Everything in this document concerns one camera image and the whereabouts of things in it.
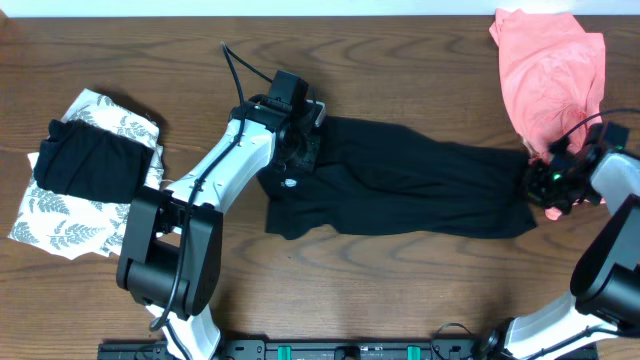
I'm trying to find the black polo shirt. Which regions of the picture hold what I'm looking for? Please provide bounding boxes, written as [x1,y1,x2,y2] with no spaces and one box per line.
[257,117,536,240]

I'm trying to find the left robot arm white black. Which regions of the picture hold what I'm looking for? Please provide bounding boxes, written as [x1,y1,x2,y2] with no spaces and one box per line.
[116,70,326,359]

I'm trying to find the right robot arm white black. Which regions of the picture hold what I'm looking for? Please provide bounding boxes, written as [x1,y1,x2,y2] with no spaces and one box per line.
[477,123,639,360]

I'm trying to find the salmon pink shirt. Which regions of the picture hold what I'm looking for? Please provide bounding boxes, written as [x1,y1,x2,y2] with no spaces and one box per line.
[488,7,607,221]

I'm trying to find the folded black garment on bag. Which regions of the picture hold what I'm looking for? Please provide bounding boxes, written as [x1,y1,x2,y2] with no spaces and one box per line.
[34,120,154,204]

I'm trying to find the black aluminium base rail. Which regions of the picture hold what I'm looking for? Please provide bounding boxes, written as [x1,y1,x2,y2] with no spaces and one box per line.
[97,327,600,360]

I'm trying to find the white fern print drawstring bag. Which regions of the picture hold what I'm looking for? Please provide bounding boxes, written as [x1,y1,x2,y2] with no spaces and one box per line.
[9,89,164,260]

